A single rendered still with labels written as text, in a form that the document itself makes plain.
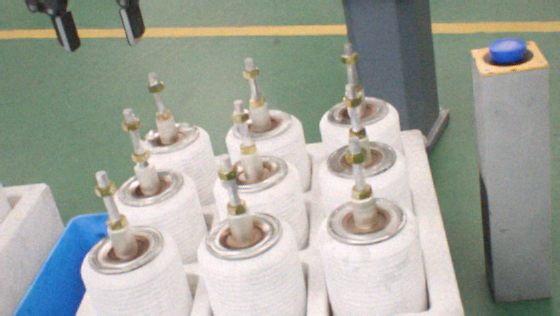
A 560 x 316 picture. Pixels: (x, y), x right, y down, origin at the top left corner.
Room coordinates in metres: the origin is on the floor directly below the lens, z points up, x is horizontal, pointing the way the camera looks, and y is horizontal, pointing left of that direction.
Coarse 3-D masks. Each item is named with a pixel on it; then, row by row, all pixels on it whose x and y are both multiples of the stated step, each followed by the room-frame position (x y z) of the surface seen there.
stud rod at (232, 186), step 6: (222, 156) 0.61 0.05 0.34; (228, 156) 0.61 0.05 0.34; (222, 162) 0.61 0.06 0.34; (228, 162) 0.61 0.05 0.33; (222, 168) 0.61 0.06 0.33; (228, 168) 0.61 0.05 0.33; (234, 180) 0.61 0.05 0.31; (228, 186) 0.61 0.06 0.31; (234, 186) 0.61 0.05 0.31; (228, 192) 0.61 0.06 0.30; (234, 192) 0.61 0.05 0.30; (234, 198) 0.61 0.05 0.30; (234, 204) 0.61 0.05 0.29
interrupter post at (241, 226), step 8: (248, 208) 0.62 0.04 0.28; (232, 216) 0.61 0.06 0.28; (240, 216) 0.60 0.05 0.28; (248, 216) 0.61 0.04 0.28; (232, 224) 0.61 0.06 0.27; (240, 224) 0.60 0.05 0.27; (248, 224) 0.61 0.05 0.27; (232, 232) 0.61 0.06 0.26; (240, 232) 0.60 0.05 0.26; (248, 232) 0.61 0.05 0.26; (240, 240) 0.60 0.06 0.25; (248, 240) 0.60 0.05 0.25
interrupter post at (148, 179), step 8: (136, 168) 0.74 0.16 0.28; (144, 168) 0.74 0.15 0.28; (152, 168) 0.74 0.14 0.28; (144, 176) 0.74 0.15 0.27; (152, 176) 0.74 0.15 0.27; (144, 184) 0.74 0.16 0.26; (152, 184) 0.74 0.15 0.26; (160, 184) 0.75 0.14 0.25; (144, 192) 0.74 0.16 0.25; (152, 192) 0.74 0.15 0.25
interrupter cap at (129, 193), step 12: (168, 168) 0.78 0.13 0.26; (132, 180) 0.77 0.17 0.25; (168, 180) 0.75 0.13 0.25; (180, 180) 0.75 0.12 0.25; (120, 192) 0.75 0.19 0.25; (132, 192) 0.74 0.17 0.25; (156, 192) 0.74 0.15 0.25; (168, 192) 0.73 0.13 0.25; (132, 204) 0.72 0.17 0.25; (144, 204) 0.71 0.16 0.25
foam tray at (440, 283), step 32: (320, 160) 0.86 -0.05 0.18; (416, 160) 0.81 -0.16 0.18; (320, 192) 0.78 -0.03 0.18; (416, 192) 0.74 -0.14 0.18; (320, 224) 0.72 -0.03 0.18; (320, 256) 0.66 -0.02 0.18; (448, 256) 0.61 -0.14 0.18; (192, 288) 0.68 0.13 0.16; (320, 288) 0.60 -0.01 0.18; (448, 288) 0.57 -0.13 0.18
